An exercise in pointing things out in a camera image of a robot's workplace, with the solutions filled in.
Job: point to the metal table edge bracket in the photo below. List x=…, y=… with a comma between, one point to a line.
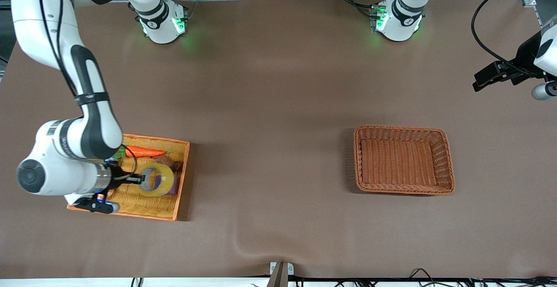
x=281, y=271

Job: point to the purple cube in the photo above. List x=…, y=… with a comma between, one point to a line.
x=175, y=187

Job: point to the orange toy carrot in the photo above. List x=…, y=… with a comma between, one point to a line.
x=145, y=151

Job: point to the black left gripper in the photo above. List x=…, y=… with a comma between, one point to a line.
x=524, y=59

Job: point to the yellow clear tape roll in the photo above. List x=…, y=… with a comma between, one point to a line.
x=167, y=182

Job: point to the yellow woven tray orange rim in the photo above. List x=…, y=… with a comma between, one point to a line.
x=143, y=204

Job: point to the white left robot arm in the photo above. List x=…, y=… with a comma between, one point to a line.
x=398, y=25

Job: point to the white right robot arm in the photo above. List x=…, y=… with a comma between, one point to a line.
x=87, y=104

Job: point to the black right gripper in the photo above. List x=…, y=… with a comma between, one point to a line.
x=116, y=177

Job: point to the brown wicker basket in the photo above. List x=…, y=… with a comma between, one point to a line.
x=402, y=165

